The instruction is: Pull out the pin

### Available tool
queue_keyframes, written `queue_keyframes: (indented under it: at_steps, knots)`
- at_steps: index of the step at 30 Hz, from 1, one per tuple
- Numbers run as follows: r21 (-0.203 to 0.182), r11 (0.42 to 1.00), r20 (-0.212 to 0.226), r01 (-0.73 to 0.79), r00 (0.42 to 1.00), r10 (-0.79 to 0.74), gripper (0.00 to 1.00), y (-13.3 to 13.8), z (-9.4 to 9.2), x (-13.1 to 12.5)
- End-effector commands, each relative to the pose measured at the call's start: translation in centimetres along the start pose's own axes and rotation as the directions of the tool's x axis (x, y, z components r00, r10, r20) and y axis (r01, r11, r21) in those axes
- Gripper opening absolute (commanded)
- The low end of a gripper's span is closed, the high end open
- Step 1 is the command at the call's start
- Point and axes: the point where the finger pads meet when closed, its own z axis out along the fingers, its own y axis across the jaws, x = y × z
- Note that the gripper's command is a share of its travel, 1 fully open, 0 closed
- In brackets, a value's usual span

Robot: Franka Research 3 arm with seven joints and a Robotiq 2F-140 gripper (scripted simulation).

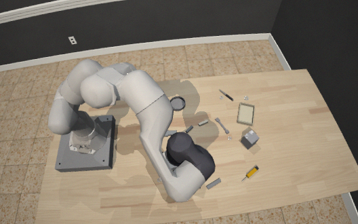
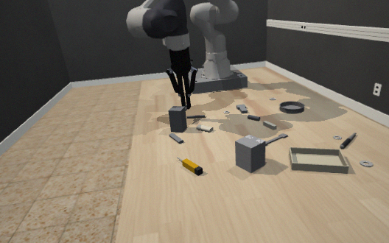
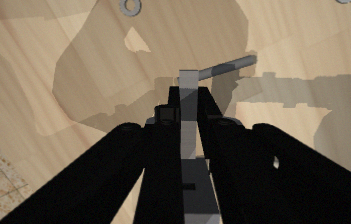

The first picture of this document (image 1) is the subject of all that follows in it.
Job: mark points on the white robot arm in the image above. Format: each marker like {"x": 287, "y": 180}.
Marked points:
{"x": 192, "y": 163}

